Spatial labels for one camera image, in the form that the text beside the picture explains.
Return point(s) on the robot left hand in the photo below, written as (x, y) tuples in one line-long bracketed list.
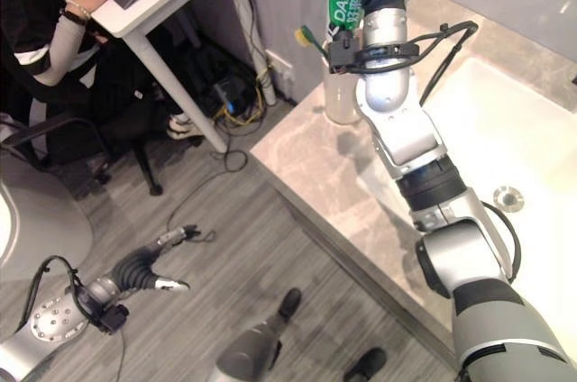
[(135, 271)]

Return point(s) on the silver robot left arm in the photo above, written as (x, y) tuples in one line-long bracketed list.
[(49, 323)]

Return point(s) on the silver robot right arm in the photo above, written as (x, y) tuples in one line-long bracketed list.
[(464, 265)]

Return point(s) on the translucent white cup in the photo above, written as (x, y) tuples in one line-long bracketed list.
[(338, 100)]

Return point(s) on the white sink basin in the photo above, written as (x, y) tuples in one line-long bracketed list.
[(500, 134)]

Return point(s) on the metal sink drain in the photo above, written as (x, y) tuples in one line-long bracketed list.
[(508, 196)]

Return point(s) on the green yellow toothbrush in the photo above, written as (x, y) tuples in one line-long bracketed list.
[(310, 39)]

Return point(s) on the silver robot leg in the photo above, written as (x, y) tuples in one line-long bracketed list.
[(250, 350)]

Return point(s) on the black office chair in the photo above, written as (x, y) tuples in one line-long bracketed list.
[(67, 148)]

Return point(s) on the white pipe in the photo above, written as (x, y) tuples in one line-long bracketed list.
[(267, 84)]

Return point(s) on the dark robot left foot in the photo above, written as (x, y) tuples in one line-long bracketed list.
[(289, 302)]

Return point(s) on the dark robot foot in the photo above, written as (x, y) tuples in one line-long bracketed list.
[(366, 364), (289, 302)]

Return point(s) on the black power adapter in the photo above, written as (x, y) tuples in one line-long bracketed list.
[(225, 96)]

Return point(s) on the dark robot right foot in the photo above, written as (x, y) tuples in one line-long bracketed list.
[(366, 364)]

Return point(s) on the person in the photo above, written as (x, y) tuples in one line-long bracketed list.
[(40, 39)]

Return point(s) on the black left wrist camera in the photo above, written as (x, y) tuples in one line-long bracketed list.
[(112, 318)]

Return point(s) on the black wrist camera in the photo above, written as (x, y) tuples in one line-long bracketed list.
[(342, 51), (112, 318)]

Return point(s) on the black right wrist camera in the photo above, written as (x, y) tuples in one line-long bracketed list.
[(342, 51)]

